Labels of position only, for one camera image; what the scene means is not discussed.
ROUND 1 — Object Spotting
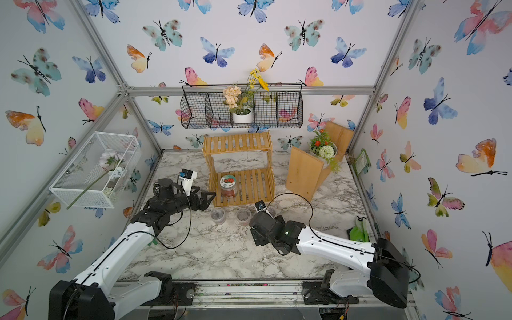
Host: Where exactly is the white pot with flowers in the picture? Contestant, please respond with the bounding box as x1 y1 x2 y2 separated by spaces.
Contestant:
222 68 270 124

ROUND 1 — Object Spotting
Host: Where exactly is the tomato lid jar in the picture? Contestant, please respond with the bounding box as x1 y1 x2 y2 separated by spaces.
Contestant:
219 174 238 198

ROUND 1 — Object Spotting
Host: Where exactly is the purple label seed jar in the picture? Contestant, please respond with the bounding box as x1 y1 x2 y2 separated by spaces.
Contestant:
210 207 226 225

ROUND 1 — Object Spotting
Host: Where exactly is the yellow label seed jar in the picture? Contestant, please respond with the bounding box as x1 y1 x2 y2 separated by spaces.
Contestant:
267 207 277 218

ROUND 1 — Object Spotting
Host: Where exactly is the red green potted plant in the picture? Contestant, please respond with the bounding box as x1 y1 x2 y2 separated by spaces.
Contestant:
310 129 340 173

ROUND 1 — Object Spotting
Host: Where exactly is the green gardening glove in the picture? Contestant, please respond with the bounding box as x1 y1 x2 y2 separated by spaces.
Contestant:
347 216 371 242

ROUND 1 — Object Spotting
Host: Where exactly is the red label seed jar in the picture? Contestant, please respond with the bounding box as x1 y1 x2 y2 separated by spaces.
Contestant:
236 208 252 226

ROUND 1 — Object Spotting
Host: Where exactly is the small green framed sign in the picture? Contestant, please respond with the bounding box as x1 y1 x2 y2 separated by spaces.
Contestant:
353 149 371 176

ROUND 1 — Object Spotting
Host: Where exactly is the two-tier wooden shelf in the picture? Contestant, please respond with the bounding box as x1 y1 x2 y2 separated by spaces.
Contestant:
202 132 275 207

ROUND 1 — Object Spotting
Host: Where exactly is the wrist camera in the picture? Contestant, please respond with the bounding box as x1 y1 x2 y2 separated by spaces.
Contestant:
255 200 268 213
178 169 197 196

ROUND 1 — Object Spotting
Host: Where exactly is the black wire wall basket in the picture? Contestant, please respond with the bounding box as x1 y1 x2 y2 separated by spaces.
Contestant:
180 83 303 129

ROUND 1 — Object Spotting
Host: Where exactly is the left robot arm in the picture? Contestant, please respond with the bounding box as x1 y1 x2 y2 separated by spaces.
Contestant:
48 177 216 319

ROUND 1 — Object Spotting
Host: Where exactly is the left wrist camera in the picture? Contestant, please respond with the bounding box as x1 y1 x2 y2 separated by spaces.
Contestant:
178 169 197 196

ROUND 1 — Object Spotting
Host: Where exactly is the white mesh wall basket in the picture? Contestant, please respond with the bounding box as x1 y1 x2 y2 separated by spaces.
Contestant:
49 131 141 209

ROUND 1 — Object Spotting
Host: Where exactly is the pink artificial flower stem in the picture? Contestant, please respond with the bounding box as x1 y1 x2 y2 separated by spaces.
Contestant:
67 151 126 209

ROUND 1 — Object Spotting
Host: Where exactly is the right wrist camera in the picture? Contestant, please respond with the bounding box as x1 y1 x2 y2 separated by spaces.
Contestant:
255 200 268 213

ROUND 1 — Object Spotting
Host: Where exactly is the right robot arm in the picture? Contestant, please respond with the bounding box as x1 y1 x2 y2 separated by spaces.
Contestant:
249 211 421 309

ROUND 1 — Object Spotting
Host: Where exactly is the wooden planter box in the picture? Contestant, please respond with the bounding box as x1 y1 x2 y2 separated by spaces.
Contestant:
286 121 354 201

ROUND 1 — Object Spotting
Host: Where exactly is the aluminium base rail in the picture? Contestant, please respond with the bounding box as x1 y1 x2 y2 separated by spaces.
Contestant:
87 279 417 309

